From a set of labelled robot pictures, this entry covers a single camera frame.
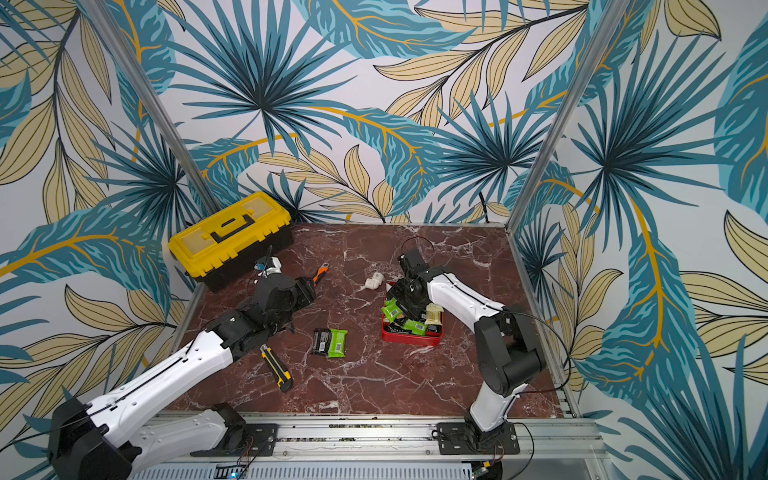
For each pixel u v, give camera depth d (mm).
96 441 372
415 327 900
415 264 733
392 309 899
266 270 657
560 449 765
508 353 468
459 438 733
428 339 903
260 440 737
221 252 913
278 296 567
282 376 819
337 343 885
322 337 896
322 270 1044
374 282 1001
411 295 757
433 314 902
